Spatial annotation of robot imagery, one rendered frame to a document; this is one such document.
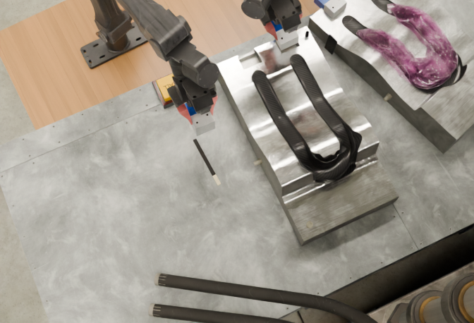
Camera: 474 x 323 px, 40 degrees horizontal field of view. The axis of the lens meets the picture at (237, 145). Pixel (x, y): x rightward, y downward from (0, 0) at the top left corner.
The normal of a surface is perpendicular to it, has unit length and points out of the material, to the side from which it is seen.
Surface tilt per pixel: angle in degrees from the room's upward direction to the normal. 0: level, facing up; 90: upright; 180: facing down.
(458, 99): 0
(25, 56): 0
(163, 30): 15
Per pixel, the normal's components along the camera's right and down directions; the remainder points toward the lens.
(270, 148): -0.21, -0.69
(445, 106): -0.01, -0.33
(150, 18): 0.18, -0.14
